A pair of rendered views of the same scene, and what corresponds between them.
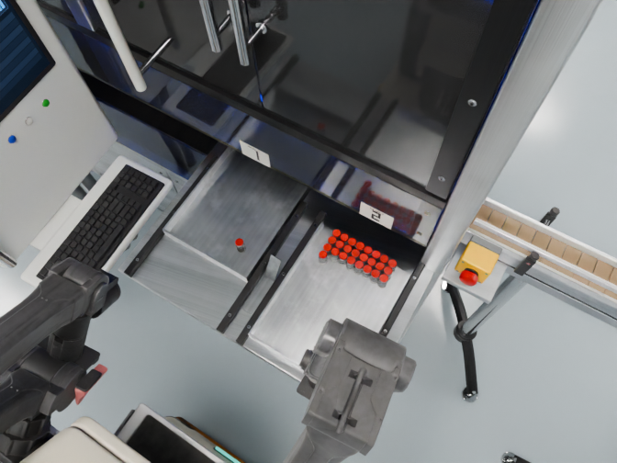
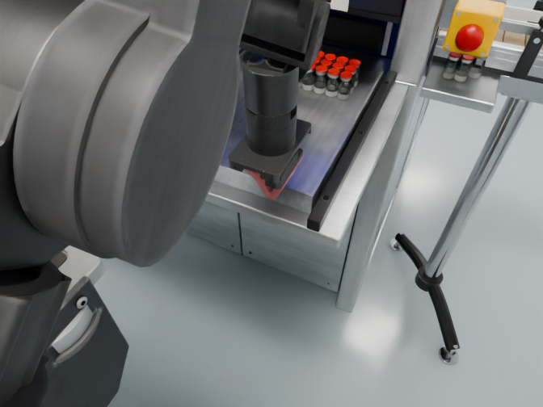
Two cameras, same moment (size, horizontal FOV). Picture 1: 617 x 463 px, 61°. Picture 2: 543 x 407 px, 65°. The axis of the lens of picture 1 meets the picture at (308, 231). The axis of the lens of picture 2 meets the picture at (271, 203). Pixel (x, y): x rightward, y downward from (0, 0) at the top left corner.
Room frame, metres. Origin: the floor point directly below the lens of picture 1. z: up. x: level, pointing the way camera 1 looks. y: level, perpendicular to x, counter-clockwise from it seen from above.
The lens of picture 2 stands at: (-0.20, 0.05, 1.31)
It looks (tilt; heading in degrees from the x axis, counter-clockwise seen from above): 48 degrees down; 351
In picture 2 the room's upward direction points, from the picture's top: straight up
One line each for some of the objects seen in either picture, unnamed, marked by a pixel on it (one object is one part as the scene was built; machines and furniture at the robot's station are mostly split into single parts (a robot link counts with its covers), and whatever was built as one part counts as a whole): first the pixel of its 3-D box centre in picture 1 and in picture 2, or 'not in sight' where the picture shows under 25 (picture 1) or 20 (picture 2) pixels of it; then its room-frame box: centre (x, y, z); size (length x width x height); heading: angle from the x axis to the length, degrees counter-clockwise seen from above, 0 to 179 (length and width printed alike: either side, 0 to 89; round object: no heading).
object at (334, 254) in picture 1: (354, 265); (303, 75); (0.46, -0.11, 0.91); 0.18 x 0.02 x 0.05; 56
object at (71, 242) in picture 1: (102, 227); not in sight; (0.65, 0.57, 0.82); 0.40 x 0.14 x 0.02; 148
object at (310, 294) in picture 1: (332, 303); (277, 111); (0.37, -0.05, 0.90); 0.34 x 0.26 x 0.04; 146
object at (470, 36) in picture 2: (469, 276); (469, 36); (0.39, -0.36, 1.00); 0.04 x 0.04 x 0.04; 56
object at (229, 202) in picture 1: (241, 204); not in sight; (0.66, 0.17, 0.90); 0.34 x 0.26 x 0.04; 146
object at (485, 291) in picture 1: (476, 267); (461, 81); (0.45, -0.42, 0.87); 0.14 x 0.13 x 0.02; 146
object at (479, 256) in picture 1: (477, 260); (473, 25); (0.43, -0.38, 1.00); 0.08 x 0.07 x 0.07; 146
